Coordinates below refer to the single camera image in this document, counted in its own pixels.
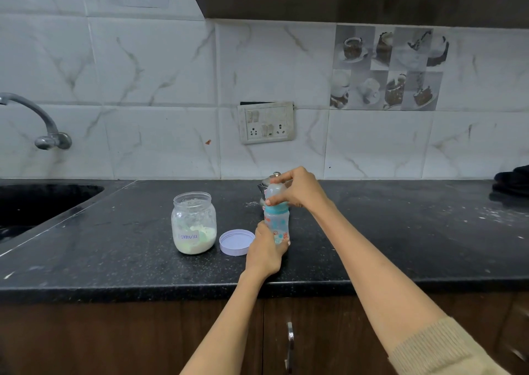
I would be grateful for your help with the person's right hand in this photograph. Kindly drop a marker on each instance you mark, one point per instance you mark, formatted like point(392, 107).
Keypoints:
point(303, 190)

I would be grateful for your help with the person's left hand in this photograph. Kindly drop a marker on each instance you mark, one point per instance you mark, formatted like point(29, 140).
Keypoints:
point(262, 257)

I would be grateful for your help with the clear dome bottle cap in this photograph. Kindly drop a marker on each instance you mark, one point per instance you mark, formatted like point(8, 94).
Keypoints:
point(275, 189)

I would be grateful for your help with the lavender plastic jar lid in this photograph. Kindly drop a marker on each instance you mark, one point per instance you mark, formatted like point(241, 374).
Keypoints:
point(236, 242)

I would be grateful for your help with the clear printed baby bottle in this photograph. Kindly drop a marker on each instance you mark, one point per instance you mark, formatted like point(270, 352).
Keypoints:
point(277, 226)

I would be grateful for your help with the small steel kettle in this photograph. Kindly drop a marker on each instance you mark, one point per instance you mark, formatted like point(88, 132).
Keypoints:
point(264, 186)

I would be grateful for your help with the clear formula powder jar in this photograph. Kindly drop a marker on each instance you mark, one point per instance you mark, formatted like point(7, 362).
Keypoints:
point(196, 217)

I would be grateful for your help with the white measuring scoop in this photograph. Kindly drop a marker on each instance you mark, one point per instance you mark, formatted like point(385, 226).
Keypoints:
point(186, 228)

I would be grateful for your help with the person's right forearm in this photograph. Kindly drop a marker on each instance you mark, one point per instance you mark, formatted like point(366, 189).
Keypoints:
point(372, 275)

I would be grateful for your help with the person's left forearm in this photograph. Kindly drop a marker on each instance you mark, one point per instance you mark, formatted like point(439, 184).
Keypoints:
point(223, 333)

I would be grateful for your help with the brown wooden base cabinet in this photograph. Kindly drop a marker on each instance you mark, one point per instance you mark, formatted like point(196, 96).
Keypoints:
point(103, 337)

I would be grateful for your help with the beige knit sleeve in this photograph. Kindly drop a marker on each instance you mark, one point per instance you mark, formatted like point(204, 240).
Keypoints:
point(442, 350)

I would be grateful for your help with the black cloth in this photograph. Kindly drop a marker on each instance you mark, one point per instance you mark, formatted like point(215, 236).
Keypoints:
point(514, 180)

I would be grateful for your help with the black kitchen sink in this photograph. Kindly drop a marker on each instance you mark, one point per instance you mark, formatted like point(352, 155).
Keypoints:
point(37, 209)

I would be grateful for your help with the white switch socket board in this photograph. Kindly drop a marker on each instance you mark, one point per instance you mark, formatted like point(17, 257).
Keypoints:
point(266, 122)

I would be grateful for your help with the chrome curved wall faucet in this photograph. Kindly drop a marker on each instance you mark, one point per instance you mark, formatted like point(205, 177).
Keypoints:
point(53, 141)

